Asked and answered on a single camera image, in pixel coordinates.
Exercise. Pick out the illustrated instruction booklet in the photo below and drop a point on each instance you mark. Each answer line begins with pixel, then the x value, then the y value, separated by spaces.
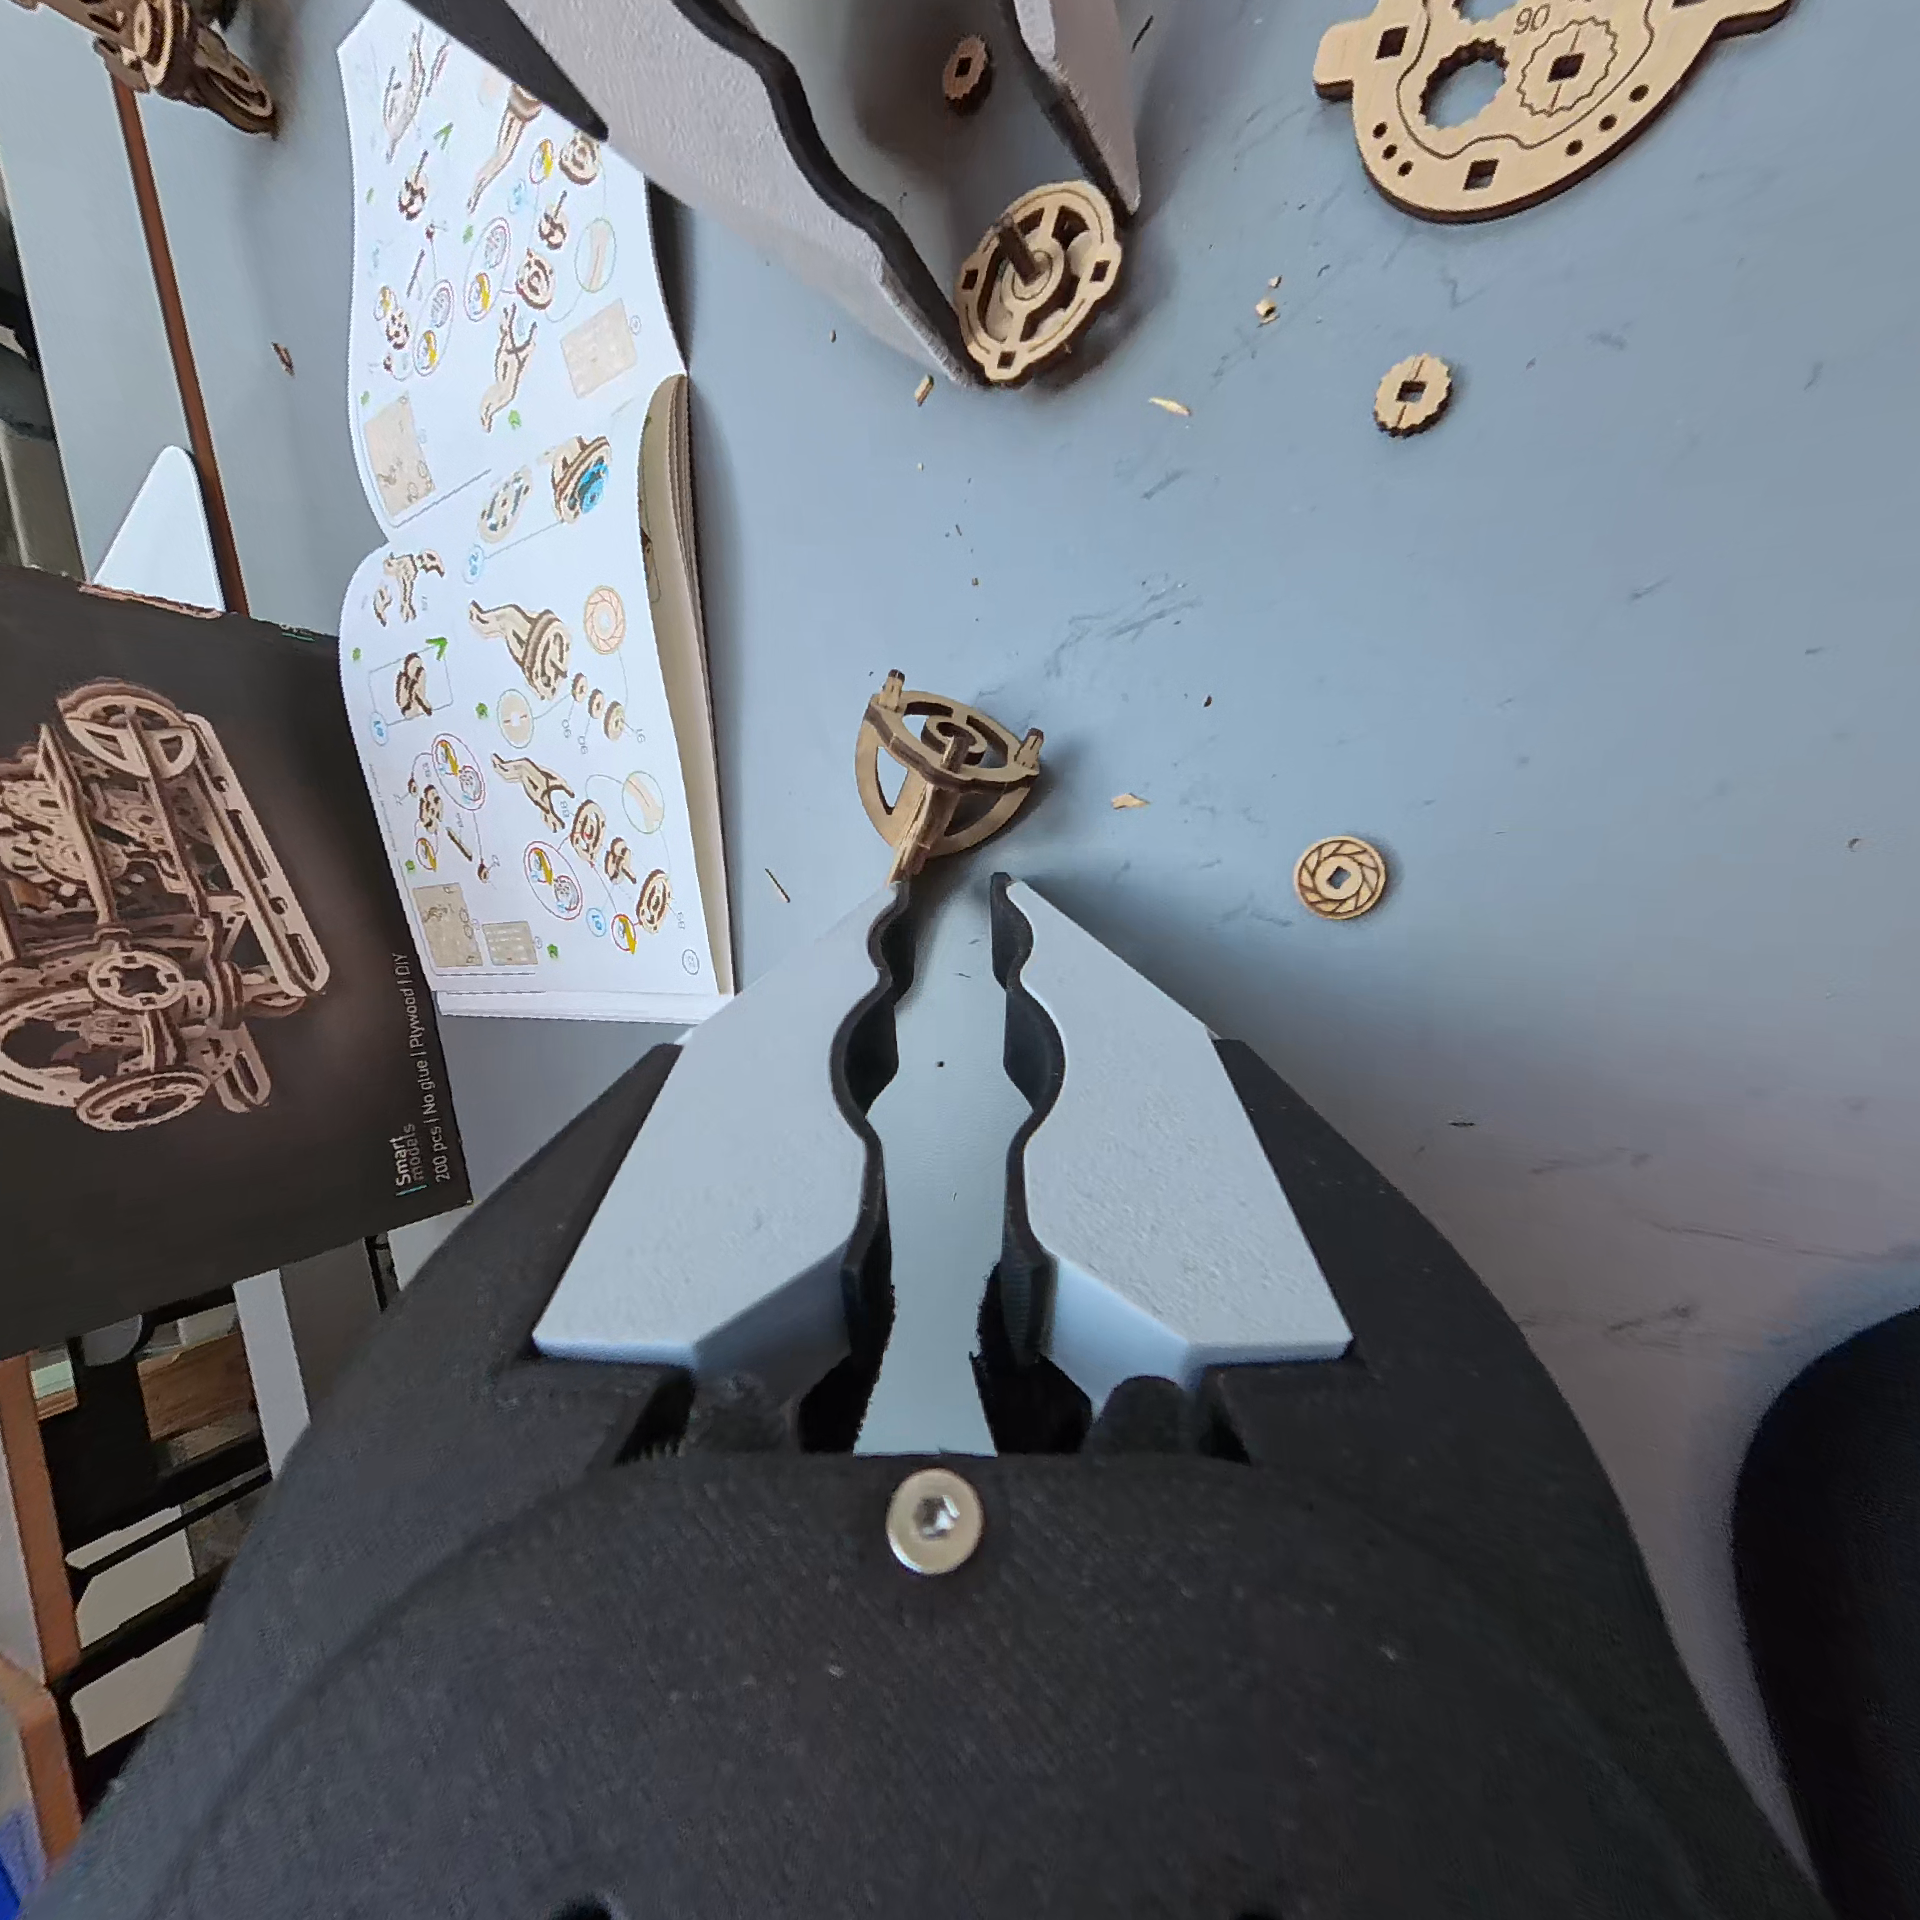
pixel 450 300

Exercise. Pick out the round wooden washer disc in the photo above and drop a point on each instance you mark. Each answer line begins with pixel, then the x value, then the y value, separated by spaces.
pixel 1313 885

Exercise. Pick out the wooden mechanical model assembly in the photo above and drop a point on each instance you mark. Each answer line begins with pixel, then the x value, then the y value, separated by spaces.
pixel 165 60

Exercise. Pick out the round wooden hub assembly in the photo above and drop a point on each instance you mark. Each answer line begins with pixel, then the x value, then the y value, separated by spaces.
pixel 996 338

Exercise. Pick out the flat round wooden gear plate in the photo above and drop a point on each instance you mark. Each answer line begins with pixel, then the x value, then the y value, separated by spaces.
pixel 1650 89

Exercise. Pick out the small wooden gear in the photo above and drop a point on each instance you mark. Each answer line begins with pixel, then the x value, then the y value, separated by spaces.
pixel 1388 405
pixel 967 92

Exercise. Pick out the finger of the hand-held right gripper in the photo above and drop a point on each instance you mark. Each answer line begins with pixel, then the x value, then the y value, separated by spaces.
pixel 704 136
pixel 1088 76

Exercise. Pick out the brown frame shelf rack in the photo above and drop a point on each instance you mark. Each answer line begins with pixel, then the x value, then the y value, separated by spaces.
pixel 44 1499

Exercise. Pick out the key-shaped wooden model assembly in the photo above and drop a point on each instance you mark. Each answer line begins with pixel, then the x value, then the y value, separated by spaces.
pixel 927 818

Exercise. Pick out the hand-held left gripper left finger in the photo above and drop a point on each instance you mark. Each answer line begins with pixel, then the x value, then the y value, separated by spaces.
pixel 704 1201

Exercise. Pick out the dark cloth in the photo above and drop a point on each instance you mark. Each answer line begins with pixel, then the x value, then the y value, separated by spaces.
pixel 1845 1651

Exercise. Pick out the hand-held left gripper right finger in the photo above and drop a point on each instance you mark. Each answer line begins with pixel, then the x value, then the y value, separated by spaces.
pixel 1184 1201

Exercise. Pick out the black model kit box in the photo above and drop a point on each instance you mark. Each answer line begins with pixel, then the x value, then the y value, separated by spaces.
pixel 225 1201

